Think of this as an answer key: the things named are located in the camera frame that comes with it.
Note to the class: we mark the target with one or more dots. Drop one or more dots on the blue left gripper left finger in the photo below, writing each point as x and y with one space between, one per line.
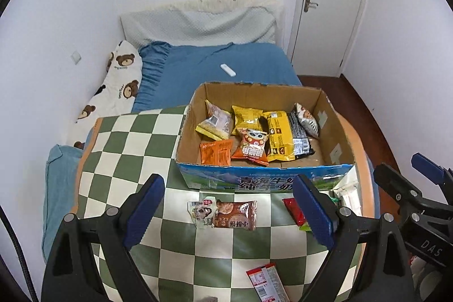
139 209

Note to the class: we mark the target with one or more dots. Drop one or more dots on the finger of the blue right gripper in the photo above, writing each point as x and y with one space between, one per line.
432 171

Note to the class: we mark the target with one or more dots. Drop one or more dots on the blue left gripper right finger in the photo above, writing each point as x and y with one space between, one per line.
318 209

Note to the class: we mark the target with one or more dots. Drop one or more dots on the watermelon gum ball bag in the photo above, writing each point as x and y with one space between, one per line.
305 227

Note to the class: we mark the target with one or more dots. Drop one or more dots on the red triangular candy packet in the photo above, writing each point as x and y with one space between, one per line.
295 211

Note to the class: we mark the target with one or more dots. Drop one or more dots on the white biscuit pack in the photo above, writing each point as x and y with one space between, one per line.
347 191

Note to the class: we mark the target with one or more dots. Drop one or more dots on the small white snack packet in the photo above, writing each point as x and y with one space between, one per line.
203 212

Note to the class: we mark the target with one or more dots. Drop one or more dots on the brown cracker packet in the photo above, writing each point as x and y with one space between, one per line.
241 215

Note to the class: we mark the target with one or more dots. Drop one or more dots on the yellow black snack pack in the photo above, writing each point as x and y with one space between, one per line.
287 140

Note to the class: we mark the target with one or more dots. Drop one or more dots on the red white long snack pack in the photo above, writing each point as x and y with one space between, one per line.
267 283

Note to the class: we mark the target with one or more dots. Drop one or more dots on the grey white snack bag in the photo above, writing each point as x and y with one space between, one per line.
307 121

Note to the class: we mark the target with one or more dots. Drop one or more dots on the orange panda snack bag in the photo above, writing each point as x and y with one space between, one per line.
252 147

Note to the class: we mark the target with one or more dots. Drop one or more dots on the white yellow snack bag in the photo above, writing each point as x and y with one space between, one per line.
218 125

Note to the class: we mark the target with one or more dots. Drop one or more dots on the yellow chip bag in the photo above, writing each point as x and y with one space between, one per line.
246 118

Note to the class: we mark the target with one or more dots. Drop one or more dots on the green white checkered blanket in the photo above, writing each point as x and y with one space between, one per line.
198 244

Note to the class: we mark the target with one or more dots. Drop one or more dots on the bear print pillow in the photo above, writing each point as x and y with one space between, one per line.
116 94

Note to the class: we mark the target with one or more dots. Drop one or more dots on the cardboard milk box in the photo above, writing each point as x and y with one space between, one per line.
332 159

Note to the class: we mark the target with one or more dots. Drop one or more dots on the blue bed sheet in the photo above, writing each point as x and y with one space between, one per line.
170 74

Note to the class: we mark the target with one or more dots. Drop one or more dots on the white remote control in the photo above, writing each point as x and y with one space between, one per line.
228 70

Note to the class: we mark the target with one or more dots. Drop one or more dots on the white quilted headboard cushion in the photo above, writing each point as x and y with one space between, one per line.
207 23

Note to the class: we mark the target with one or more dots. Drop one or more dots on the white door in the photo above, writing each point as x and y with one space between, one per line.
321 39

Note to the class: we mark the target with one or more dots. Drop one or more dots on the white wall socket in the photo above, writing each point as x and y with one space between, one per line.
76 57

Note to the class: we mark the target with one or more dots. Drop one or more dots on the metal door handle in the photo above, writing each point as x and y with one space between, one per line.
309 4

